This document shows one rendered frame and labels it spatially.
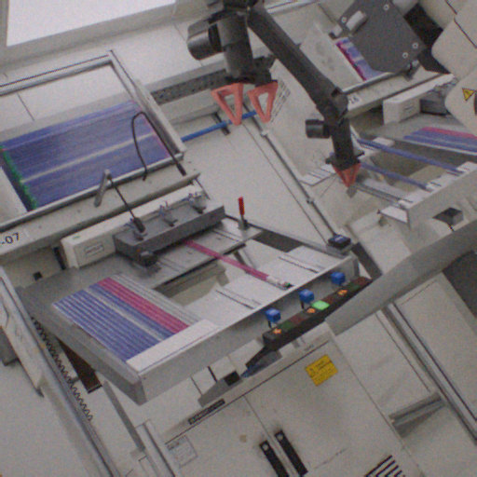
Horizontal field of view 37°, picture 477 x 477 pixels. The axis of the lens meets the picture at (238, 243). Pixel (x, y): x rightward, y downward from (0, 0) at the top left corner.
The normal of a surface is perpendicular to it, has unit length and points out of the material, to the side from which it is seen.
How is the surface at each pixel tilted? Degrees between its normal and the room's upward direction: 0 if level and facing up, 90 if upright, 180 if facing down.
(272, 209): 90
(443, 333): 90
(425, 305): 90
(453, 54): 90
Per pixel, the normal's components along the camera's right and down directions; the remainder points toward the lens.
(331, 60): -0.78, 0.38
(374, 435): 0.32, -0.44
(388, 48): -0.59, 0.18
